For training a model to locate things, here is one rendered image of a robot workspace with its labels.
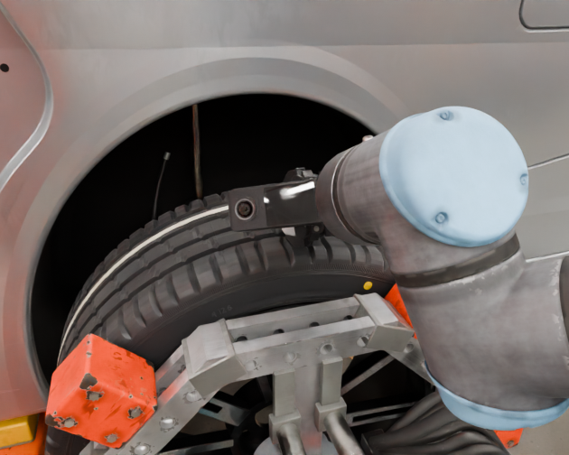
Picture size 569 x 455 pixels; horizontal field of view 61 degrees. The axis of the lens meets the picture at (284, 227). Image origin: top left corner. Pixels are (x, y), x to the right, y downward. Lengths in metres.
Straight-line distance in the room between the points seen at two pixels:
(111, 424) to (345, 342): 0.27
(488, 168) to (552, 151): 0.82
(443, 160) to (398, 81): 0.58
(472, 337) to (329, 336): 0.25
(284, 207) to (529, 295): 0.25
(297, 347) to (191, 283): 0.14
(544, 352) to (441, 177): 0.12
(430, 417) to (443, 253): 0.31
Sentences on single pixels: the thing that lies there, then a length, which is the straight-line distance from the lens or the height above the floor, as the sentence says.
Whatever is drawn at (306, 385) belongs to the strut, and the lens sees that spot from 0.61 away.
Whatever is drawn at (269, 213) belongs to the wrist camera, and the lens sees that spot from 0.50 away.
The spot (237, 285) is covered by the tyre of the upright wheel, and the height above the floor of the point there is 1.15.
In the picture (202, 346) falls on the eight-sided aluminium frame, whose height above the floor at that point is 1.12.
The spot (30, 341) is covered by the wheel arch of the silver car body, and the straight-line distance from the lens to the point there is 0.97.
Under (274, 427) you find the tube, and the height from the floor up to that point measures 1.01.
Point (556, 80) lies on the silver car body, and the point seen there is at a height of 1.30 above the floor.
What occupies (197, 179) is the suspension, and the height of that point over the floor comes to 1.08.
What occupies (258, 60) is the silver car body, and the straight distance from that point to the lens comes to 0.79.
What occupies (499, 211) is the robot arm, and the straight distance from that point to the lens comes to 0.33.
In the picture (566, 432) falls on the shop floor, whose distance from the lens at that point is 2.18.
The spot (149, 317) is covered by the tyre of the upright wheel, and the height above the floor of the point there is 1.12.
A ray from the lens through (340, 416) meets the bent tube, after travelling 0.63.
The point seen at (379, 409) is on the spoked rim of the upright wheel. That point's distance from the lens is 0.86.
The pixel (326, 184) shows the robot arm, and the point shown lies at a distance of 0.42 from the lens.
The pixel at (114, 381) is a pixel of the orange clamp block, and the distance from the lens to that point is 0.55.
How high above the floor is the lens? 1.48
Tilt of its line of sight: 27 degrees down
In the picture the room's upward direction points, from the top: straight up
